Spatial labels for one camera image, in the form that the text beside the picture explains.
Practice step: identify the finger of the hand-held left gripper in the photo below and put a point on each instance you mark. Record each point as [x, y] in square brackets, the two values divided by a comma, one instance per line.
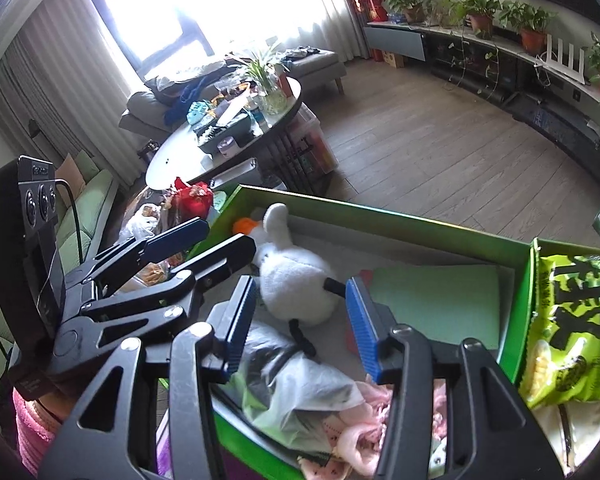
[180, 235]
[225, 252]

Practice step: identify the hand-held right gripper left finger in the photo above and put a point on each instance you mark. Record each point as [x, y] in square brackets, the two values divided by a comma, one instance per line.
[242, 320]

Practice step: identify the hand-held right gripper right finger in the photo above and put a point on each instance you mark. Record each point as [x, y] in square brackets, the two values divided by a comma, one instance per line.
[362, 320]

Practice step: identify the white duck plush toy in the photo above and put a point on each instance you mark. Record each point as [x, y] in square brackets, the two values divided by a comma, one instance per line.
[290, 275]

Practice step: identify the clear plastic bag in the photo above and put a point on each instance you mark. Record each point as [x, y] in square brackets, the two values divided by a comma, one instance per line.
[300, 390]

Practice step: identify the pink ribbed plush toy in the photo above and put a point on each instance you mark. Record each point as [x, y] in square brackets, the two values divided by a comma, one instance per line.
[375, 410]

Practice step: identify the green cardboard box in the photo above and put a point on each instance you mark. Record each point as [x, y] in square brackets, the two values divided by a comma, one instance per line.
[534, 280]
[380, 225]

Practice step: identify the red snack bag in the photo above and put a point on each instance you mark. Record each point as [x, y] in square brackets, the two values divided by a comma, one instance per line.
[195, 200]

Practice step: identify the white plastic bag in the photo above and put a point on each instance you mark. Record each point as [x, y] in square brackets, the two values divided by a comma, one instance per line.
[142, 220]

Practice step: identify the dark oval coffee table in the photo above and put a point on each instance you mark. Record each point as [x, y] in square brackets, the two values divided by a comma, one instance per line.
[180, 160]

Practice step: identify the green sofa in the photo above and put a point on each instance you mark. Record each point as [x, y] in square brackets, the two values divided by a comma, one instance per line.
[85, 220]

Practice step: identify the small purple cup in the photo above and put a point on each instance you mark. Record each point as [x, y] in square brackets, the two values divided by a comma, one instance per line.
[228, 146]

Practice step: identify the beige cushion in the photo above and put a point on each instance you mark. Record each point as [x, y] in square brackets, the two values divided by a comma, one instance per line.
[73, 170]

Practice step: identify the dark tray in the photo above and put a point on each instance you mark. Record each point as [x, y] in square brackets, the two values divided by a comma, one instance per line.
[225, 132]

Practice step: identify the teal plastic toy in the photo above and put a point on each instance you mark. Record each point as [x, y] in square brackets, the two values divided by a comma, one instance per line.
[197, 112]

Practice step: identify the blue bottle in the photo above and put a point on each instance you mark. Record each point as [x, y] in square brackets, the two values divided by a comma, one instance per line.
[257, 120]

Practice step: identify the clear storage bin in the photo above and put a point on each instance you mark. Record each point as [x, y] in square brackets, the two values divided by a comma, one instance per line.
[310, 140]

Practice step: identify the pile of clothes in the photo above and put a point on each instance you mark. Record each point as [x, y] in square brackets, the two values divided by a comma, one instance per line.
[190, 85]

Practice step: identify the spider plant in vase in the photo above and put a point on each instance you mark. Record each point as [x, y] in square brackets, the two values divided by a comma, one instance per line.
[267, 85]

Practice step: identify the pink fluffy cloth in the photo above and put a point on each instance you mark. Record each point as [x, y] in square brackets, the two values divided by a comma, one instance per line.
[35, 440]

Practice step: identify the beige curtain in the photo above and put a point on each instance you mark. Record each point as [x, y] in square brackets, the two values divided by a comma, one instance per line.
[55, 70]

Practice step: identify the green snack bag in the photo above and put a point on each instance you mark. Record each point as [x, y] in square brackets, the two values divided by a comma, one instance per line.
[570, 350]

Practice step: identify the grey sofa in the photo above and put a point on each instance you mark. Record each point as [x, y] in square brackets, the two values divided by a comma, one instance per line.
[320, 65]

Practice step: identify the window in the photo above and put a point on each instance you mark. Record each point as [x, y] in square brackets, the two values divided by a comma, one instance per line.
[205, 5]

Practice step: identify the round beige dish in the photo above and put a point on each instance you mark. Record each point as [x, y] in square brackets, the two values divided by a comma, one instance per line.
[580, 430]

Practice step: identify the small yellow box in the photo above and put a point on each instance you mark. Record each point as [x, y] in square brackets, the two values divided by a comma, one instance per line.
[394, 59]

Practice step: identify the grey curtain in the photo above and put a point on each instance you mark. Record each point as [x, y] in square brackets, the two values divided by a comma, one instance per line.
[340, 10]

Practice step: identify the grey television console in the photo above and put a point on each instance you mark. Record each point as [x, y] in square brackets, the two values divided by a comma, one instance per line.
[395, 42]

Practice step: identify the white router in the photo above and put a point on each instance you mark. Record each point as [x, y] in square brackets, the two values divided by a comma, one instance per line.
[567, 57]

